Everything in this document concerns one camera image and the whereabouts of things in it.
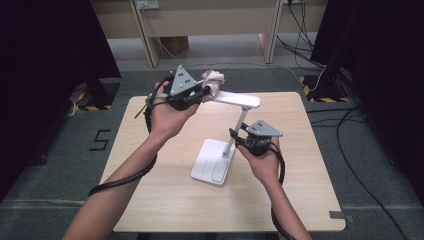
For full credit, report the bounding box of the left hand-held gripper black cable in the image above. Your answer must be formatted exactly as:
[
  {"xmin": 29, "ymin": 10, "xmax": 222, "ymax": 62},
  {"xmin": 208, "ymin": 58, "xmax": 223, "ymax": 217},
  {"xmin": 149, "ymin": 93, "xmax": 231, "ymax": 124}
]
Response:
[{"xmin": 87, "ymin": 75, "xmax": 175, "ymax": 198}]

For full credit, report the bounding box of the white desk lamp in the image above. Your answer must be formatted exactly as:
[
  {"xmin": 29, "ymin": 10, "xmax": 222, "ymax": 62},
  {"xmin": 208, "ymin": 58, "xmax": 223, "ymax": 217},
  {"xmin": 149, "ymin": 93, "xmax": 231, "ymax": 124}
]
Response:
[{"xmin": 190, "ymin": 89, "xmax": 262, "ymax": 187}]

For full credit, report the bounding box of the grey tape piece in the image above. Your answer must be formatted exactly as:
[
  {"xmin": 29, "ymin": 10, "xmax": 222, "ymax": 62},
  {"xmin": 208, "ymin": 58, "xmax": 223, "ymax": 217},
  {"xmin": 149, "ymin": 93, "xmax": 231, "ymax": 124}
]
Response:
[{"xmin": 329, "ymin": 210, "xmax": 355, "ymax": 224}]

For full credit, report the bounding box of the long black floor cable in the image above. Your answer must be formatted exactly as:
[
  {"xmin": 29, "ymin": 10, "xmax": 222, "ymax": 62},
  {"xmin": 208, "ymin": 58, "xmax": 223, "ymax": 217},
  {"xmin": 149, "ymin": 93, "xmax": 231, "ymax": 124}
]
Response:
[{"xmin": 305, "ymin": 104, "xmax": 409, "ymax": 240}]

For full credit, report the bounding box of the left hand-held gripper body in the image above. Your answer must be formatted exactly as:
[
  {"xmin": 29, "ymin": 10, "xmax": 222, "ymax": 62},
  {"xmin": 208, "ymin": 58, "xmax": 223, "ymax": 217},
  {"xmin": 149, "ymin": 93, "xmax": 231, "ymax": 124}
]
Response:
[{"xmin": 165, "ymin": 64, "xmax": 204, "ymax": 112}]

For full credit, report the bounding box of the black yellow striped stand base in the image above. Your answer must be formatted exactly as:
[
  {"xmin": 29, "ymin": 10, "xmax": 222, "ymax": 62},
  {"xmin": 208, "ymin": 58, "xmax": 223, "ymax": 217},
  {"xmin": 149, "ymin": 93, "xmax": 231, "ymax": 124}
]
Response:
[
  {"xmin": 68, "ymin": 77, "xmax": 122, "ymax": 113},
  {"xmin": 298, "ymin": 74, "xmax": 352, "ymax": 104}
]

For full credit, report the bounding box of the white floor cable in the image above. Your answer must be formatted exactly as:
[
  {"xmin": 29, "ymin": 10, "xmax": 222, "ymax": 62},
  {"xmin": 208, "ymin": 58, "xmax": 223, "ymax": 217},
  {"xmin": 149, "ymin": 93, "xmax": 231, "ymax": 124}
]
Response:
[{"xmin": 143, "ymin": 8, "xmax": 328, "ymax": 93}]

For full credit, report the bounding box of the beige wooden desk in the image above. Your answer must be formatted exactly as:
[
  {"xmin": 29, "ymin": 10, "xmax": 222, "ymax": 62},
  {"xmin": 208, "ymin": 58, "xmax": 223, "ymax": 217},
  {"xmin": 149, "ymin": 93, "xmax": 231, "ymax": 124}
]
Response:
[{"xmin": 90, "ymin": 0, "xmax": 329, "ymax": 69}]

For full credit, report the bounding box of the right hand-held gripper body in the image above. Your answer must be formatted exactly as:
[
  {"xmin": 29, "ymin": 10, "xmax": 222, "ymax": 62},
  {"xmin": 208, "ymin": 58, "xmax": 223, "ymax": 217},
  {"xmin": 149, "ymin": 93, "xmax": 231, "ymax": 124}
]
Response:
[{"xmin": 234, "ymin": 119, "xmax": 284, "ymax": 157}]

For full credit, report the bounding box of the right hand-held gripper black cable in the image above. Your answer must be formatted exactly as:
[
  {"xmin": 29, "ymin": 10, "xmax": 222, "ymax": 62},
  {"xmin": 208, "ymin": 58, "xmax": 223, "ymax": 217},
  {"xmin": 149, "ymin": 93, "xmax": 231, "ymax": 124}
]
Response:
[{"xmin": 268, "ymin": 141, "xmax": 298, "ymax": 240}]

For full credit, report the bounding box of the hand-held gripper black cable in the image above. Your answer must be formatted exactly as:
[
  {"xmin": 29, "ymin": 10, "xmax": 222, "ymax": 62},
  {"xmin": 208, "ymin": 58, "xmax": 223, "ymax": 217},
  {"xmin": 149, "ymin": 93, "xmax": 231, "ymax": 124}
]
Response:
[
  {"xmin": 268, "ymin": 141, "xmax": 298, "ymax": 240},
  {"xmin": 87, "ymin": 75, "xmax": 175, "ymax": 198}
]

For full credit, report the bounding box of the person's left hand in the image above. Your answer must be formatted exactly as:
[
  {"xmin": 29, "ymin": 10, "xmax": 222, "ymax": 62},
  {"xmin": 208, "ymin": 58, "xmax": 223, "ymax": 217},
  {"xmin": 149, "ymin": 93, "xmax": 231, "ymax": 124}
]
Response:
[{"xmin": 145, "ymin": 79, "xmax": 201, "ymax": 142}]

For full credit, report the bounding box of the person's right hand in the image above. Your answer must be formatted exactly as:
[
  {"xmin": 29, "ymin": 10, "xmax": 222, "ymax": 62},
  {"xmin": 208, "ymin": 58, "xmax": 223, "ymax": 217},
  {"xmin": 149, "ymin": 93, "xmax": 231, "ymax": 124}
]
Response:
[{"xmin": 237, "ymin": 137, "xmax": 283, "ymax": 188}]

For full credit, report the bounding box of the black curtain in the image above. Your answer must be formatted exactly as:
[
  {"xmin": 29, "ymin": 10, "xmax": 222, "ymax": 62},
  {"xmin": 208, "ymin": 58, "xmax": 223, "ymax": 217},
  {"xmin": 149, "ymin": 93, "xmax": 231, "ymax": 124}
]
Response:
[
  {"xmin": 0, "ymin": 0, "xmax": 122, "ymax": 203},
  {"xmin": 310, "ymin": 0, "xmax": 424, "ymax": 203}
]

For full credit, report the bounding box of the bundle of black cables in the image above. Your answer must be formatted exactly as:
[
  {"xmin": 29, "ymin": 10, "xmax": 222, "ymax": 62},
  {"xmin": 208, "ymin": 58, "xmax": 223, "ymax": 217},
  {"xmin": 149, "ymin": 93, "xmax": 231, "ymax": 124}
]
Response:
[{"xmin": 276, "ymin": 0, "xmax": 327, "ymax": 71}]

